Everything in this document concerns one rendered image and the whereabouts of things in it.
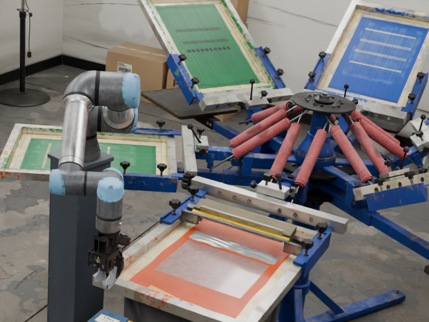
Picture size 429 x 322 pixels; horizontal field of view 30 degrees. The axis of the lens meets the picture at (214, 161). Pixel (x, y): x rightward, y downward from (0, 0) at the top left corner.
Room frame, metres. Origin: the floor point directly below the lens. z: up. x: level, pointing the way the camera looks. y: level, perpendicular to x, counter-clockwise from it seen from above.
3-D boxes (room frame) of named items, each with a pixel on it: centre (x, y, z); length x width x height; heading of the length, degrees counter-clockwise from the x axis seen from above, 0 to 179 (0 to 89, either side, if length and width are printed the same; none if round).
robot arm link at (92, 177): (2.20, 0.32, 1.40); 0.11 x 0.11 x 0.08; 7
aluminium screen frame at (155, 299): (2.59, -0.05, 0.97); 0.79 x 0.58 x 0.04; 156
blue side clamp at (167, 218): (2.92, 0.11, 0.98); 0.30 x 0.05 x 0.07; 156
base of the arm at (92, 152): (2.88, 0.52, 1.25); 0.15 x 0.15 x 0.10
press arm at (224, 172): (3.49, 0.14, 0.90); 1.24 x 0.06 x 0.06; 96
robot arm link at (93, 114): (2.88, 0.51, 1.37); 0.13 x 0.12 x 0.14; 97
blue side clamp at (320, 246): (2.70, -0.40, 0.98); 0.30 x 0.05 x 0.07; 156
